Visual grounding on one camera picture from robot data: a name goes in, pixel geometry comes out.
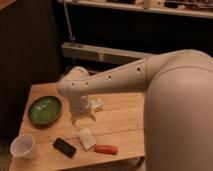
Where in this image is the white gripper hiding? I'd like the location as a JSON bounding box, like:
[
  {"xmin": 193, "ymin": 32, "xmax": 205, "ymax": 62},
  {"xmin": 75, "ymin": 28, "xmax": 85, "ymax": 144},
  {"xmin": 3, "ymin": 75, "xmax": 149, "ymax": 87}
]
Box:
[{"xmin": 69, "ymin": 96, "xmax": 96, "ymax": 125}]

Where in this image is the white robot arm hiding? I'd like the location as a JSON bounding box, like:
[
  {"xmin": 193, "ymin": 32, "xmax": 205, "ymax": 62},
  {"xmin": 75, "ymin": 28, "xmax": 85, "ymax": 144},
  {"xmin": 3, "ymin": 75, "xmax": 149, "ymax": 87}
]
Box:
[{"xmin": 58, "ymin": 50, "xmax": 213, "ymax": 171}]

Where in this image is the green ceramic bowl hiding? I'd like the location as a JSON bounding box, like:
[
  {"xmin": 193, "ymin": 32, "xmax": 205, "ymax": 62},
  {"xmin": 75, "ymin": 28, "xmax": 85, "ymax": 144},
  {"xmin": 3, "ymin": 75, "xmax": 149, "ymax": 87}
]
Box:
[{"xmin": 28, "ymin": 96, "xmax": 62, "ymax": 126}]

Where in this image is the black smartphone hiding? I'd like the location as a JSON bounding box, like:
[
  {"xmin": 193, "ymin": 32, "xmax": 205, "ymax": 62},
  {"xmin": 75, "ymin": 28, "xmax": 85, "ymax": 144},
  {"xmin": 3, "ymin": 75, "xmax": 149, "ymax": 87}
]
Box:
[{"xmin": 53, "ymin": 138, "xmax": 77, "ymax": 157}]

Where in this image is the wooden table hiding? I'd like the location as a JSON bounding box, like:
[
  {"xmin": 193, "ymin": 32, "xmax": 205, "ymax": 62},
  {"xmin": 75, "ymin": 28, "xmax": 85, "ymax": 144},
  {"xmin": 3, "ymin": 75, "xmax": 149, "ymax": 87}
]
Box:
[{"xmin": 8, "ymin": 81, "xmax": 147, "ymax": 171}]

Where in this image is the translucent plastic cup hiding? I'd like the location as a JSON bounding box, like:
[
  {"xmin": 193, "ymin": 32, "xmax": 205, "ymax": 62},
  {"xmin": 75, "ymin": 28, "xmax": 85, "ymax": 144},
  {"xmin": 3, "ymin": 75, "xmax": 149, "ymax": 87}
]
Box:
[{"xmin": 10, "ymin": 134, "xmax": 38, "ymax": 159}]

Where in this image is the grey metal beam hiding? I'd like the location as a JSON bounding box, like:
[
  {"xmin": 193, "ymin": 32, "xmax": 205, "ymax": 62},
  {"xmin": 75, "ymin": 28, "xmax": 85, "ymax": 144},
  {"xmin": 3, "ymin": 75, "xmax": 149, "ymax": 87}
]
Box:
[{"xmin": 62, "ymin": 42, "xmax": 152, "ymax": 65}]

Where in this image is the grey metal pole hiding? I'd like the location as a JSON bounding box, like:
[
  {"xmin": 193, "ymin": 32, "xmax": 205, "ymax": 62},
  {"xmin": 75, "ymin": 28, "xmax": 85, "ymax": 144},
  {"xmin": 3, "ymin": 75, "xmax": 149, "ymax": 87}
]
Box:
[{"xmin": 62, "ymin": 0, "xmax": 76, "ymax": 46}]

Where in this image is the upper wall shelf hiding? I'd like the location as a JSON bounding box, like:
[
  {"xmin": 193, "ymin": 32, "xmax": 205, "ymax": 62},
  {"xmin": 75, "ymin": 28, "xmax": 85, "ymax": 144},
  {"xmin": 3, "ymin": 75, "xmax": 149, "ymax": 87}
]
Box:
[{"xmin": 56, "ymin": 0, "xmax": 213, "ymax": 19}]

